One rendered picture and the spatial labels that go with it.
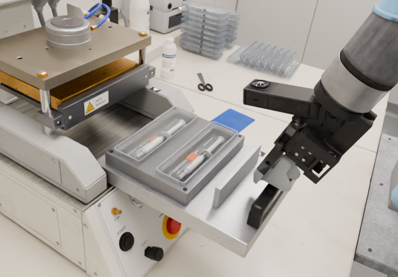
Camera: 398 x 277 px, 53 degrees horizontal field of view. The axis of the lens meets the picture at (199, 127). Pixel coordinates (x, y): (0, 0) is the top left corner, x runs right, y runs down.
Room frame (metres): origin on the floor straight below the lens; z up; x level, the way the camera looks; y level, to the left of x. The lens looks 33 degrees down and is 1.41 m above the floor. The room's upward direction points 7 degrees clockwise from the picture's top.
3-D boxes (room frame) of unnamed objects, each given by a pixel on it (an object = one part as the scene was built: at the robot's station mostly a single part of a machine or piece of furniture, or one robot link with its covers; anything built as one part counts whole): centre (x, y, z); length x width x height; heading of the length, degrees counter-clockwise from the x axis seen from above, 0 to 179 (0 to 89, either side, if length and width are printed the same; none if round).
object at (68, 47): (0.73, 0.28, 1.08); 0.31 x 0.24 x 0.13; 152
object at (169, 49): (1.32, 0.14, 0.82); 0.05 x 0.05 x 0.14
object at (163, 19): (1.74, 0.24, 0.88); 0.25 x 0.20 x 0.17; 61
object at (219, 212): (0.55, -0.01, 0.97); 0.30 x 0.22 x 0.08; 62
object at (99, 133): (0.71, 0.29, 0.93); 0.46 x 0.35 x 0.01; 62
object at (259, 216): (0.49, -0.13, 0.99); 0.15 x 0.02 x 0.04; 152
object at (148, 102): (0.78, 0.13, 0.96); 0.26 x 0.05 x 0.07; 62
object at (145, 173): (0.58, 0.03, 0.98); 0.20 x 0.17 x 0.03; 152
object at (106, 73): (0.70, 0.26, 1.07); 0.22 x 0.17 x 0.10; 152
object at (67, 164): (0.54, 0.27, 0.96); 0.25 x 0.05 x 0.07; 62
